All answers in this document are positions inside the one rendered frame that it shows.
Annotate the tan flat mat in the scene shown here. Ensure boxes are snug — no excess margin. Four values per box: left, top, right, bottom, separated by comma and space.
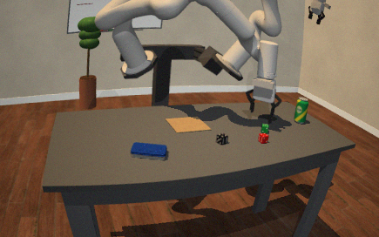
166, 117, 212, 133

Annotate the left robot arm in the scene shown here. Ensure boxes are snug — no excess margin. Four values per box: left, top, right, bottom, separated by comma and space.
216, 0, 281, 77

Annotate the green die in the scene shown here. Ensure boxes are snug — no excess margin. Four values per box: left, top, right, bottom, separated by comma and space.
261, 124, 268, 133

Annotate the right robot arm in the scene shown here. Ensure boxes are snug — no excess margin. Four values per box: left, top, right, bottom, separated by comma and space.
95, 0, 278, 90

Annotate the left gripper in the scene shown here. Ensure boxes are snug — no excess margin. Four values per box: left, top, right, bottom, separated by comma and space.
308, 0, 325, 24

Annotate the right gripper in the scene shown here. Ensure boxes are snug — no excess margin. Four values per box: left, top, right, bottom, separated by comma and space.
246, 79, 282, 118

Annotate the black die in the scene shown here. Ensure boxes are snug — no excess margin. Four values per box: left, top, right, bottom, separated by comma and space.
216, 133, 228, 145

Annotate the red die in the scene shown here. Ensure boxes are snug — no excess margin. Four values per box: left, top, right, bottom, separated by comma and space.
258, 133, 269, 144

